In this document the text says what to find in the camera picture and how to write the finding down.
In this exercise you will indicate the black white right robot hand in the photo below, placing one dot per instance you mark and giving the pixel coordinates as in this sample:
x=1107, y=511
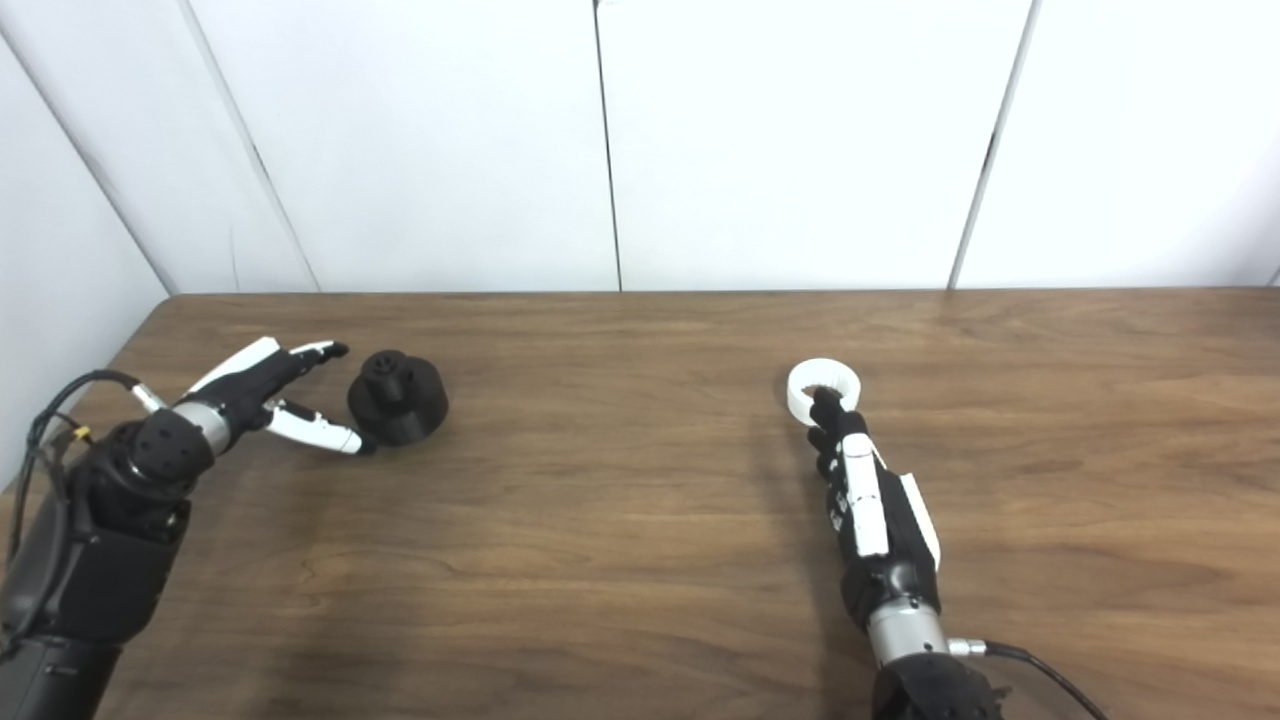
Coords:
x=895, y=580

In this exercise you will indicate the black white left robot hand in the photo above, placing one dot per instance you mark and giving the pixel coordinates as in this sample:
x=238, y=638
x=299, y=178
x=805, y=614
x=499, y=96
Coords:
x=245, y=390

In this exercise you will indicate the round black part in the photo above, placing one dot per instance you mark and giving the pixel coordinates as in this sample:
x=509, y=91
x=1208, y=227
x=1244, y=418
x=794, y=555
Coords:
x=410, y=405

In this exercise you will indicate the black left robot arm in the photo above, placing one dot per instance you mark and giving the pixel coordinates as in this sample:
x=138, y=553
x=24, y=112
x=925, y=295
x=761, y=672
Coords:
x=110, y=560

